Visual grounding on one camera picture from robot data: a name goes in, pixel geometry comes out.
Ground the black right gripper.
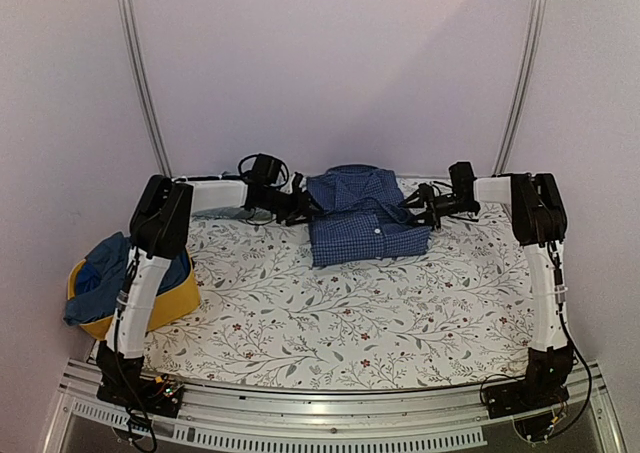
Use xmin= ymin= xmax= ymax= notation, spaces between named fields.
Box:
xmin=401 ymin=185 xmax=479 ymax=230

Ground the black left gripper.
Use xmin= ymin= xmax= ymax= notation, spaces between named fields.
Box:
xmin=259 ymin=186 xmax=324 ymax=226

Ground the blue checkered shirt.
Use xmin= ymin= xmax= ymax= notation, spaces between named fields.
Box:
xmin=306 ymin=164 xmax=430 ymax=268

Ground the light blue t-shirt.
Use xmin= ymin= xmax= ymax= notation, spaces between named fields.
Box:
xmin=191 ymin=206 xmax=252 ymax=220

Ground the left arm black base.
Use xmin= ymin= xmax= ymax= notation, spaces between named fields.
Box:
xmin=97 ymin=369 xmax=184 ymax=418

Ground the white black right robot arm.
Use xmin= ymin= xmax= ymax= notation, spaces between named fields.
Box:
xmin=399 ymin=162 xmax=575 ymax=409

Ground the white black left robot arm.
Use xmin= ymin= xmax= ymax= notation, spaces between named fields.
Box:
xmin=96 ymin=173 xmax=323 ymax=407

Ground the yellow laundry basket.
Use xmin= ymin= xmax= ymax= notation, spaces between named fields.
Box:
xmin=63 ymin=253 xmax=200 ymax=341

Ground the floral patterned table cloth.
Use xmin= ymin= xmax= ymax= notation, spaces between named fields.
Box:
xmin=141 ymin=203 xmax=534 ymax=390

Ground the dark blue garment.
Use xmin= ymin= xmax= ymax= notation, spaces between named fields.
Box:
xmin=63 ymin=232 xmax=201 ymax=339

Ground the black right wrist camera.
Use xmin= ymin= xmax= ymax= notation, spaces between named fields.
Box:
xmin=448 ymin=161 xmax=476 ymax=196

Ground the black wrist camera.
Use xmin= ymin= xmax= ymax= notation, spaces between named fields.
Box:
xmin=249 ymin=153 xmax=283 ymax=185
xmin=448 ymin=161 xmax=476 ymax=196

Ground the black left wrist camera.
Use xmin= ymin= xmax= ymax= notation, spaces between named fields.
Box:
xmin=249 ymin=153 xmax=283 ymax=185

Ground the right aluminium frame post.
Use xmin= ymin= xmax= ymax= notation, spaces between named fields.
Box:
xmin=492 ymin=0 xmax=547 ymax=176

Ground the aluminium frame post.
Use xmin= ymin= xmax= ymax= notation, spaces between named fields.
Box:
xmin=117 ymin=0 xmax=173 ymax=176
xmin=492 ymin=0 xmax=547 ymax=176

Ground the left aluminium frame post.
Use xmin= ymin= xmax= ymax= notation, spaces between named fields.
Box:
xmin=117 ymin=0 xmax=173 ymax=176

